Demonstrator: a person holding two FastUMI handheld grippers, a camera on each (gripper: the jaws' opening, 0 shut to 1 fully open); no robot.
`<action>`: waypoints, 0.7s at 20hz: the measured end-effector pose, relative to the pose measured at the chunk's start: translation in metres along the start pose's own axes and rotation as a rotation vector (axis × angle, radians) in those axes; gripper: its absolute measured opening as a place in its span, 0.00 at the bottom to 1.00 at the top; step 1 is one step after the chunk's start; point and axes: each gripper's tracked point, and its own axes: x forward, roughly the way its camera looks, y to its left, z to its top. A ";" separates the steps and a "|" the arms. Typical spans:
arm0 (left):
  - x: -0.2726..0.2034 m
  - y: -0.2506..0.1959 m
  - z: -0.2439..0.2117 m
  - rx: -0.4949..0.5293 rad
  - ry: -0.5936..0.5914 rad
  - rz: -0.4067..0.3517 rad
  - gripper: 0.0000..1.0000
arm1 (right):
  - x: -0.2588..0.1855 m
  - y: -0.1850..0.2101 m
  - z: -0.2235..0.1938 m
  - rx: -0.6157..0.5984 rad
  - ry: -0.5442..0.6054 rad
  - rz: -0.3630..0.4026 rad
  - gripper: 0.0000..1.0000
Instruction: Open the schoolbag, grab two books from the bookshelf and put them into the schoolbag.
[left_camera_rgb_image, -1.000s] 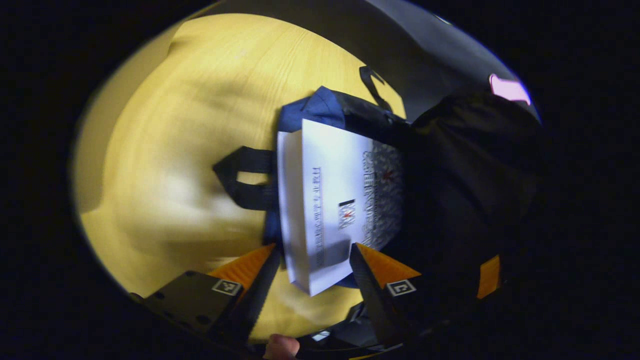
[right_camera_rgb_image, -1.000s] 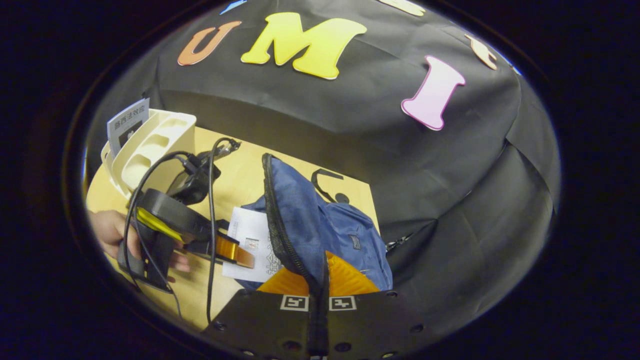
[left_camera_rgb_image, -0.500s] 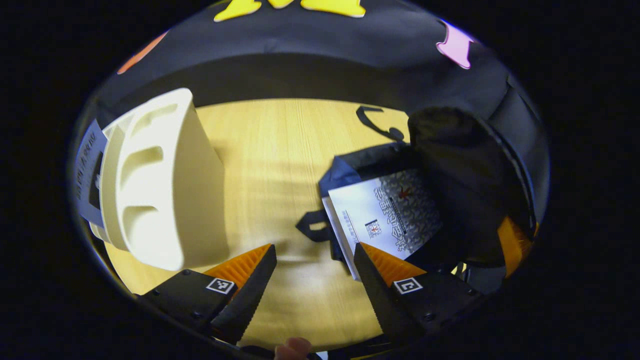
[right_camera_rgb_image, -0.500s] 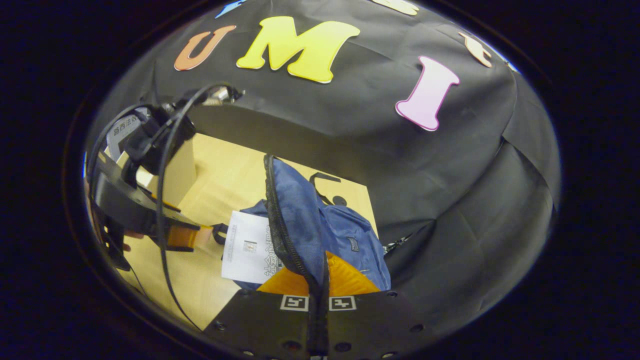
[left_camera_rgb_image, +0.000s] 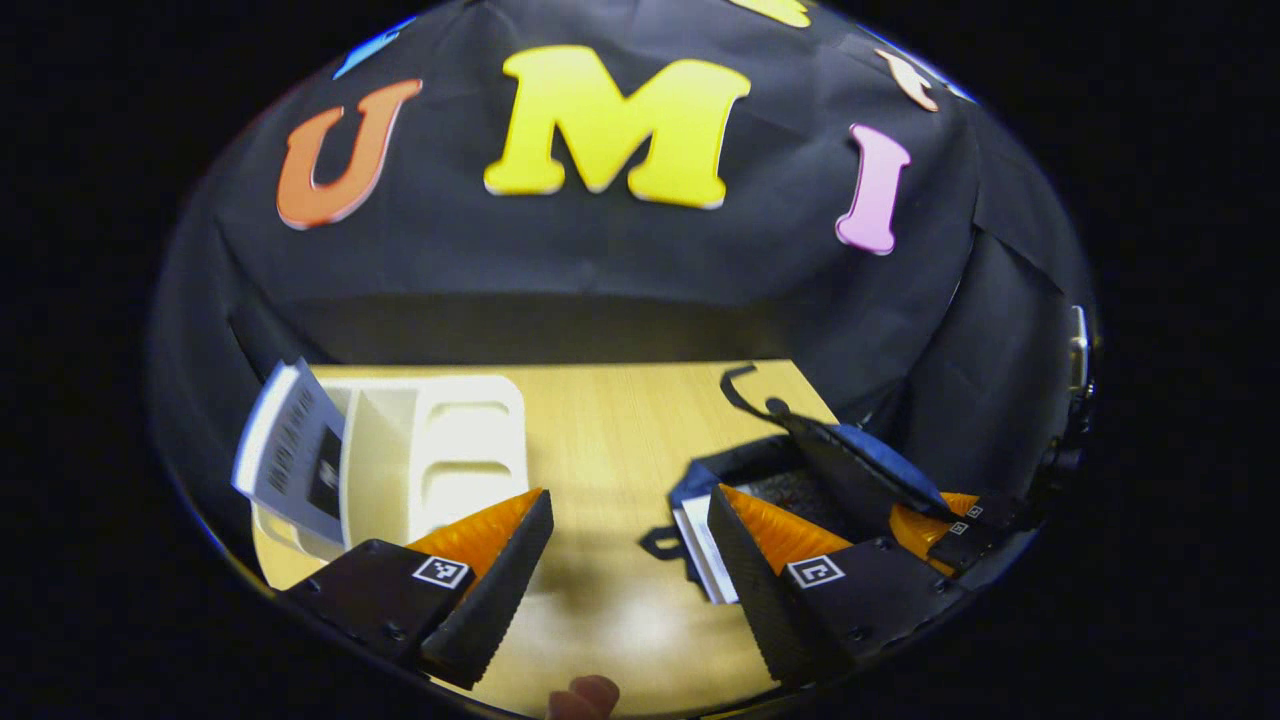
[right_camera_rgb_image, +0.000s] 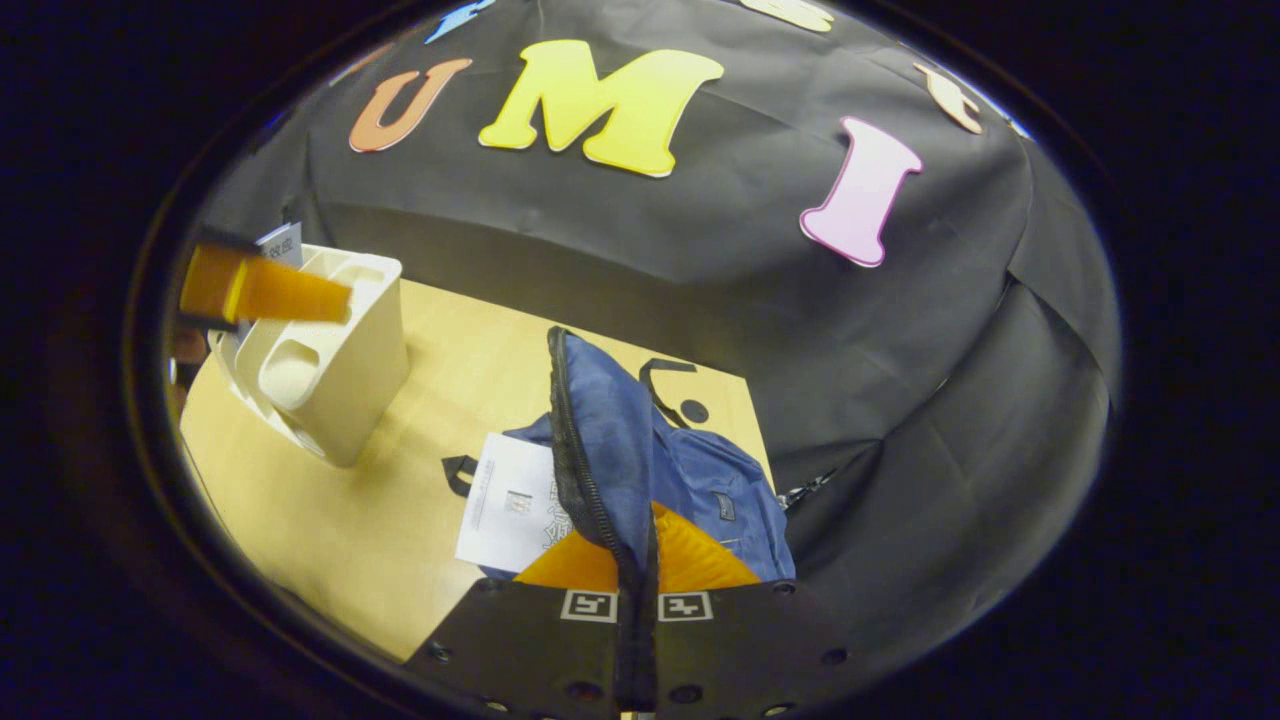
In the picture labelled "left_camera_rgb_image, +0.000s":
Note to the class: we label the blue schoolbag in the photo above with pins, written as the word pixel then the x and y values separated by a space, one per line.
pixel 890 460

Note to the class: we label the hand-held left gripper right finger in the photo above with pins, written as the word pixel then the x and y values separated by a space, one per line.
pixel 760 600

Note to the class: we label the white bookshelf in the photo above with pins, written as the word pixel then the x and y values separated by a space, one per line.
pixel 470 440

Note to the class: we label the plain white cover book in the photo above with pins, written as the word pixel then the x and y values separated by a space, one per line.
pixel 705 555

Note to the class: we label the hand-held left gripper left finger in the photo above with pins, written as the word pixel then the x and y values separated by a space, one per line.
pixel 495 600

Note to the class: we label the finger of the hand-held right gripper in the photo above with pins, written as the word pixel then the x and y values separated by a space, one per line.
pixel 965 548
pixel 1000 512

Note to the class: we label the black backdrop cloth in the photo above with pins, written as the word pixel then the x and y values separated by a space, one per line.
pixel 600 270

